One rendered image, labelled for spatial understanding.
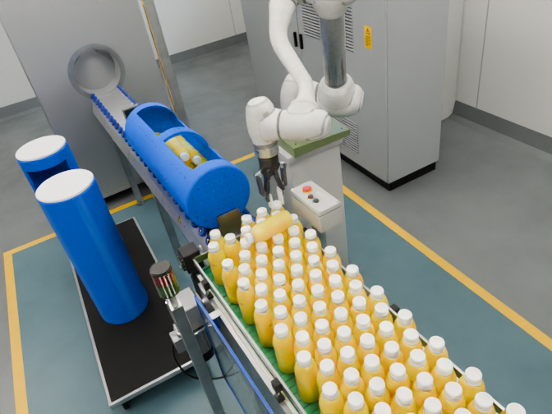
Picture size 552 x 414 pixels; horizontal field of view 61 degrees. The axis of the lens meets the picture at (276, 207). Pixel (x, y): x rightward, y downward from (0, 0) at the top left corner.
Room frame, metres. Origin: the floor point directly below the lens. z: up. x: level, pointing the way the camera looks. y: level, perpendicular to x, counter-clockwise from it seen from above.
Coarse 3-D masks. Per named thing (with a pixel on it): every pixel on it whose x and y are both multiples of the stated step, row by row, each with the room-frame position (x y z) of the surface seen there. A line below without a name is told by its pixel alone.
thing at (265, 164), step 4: (276, 156) 1.47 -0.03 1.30; (260, 160) 1.46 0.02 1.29; (264, 160) 1.45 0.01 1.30; (268, 160) 1.45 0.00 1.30; (272, 160) 1.45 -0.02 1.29; (276, 160) 1.46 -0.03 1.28; (260, 164) 1.47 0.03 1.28; (264, 164) 1.45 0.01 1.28; (268, 164) 1.45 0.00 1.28; (272, 164) 1.45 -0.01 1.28; (276, 164) 1.49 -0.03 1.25; (260, 168) 1.47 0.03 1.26; (264, 168) 1.47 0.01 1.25; (268, 168) 1.47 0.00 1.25; (272, 168) 1.48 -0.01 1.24; (264, 172) 1.47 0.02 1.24; (272, 172) 1.48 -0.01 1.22
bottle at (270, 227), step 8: (272, 216) 1.33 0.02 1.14; (280, 216) 1.32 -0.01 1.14; (288, 216) 1.32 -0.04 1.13; (256, 224) 1.30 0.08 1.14; (264, 224) 1.29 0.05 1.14; (272, 224) 1.29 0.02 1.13; (280, 224) 1.29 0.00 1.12; (288, 224) 1.30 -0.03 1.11; (256, 232) 1.26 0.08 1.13; (264, 232) 1.26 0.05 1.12; (272, 232) 1.27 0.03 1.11; (256, 240) 1.26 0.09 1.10; (264, 240) 1.26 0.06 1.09
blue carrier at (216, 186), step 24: (144, 120) 2.34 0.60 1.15; (168, 120) 2.40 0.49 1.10; (144, 144) 2.02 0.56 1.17; (192, 144) 2.18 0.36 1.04; (168, 168) 1.73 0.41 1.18; (216, 168) 1.58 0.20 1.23; (192, 192) 1.53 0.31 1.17; (216, 192) 1.57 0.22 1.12; (240, 192) 1.61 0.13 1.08; (192, 216) 1.52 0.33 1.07; (216, 216) 1.56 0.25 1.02
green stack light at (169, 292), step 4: (176, 280) 1.02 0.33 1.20; (172, 284) 1.01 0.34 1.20; (176, 284) 1.01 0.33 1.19; (156, 288) 1.01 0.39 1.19; (160, 288) 1.00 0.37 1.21; (164, 288) 0.99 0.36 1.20; (168, 288) 1.00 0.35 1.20; (172, 288) 1.00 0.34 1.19; (176, 288) 1.01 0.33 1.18; (160, 292) 1.00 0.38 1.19; (164, 292) 0.99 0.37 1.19; (168, 292) 1.00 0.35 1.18; (172, 292) 1.00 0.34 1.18; (176, 292) 1.01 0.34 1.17; (160, 296) 1.00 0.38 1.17; (164, 296) 1.00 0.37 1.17; (168, 296) 0.99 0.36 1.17; (172, 296) 1.00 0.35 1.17
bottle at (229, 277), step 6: (234, 264) 1.21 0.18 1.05; (222, 270) 1.20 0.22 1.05; (228, 270) 1.18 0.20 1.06; (234, 270) 1.18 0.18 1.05; (222, 276) 1.19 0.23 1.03; (228, 276) 1.17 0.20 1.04; (234, 276) 1.17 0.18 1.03; (228, 282) 1.17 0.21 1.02; (234, 282) 1.17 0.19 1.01; (228, 288) 1.17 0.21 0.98; (234, 288) 1.17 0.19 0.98; (228, 294) 1.18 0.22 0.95; (234, 294) 1.17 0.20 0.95; (228, 300) 1.19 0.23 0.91; (234, 300) 1.17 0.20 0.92
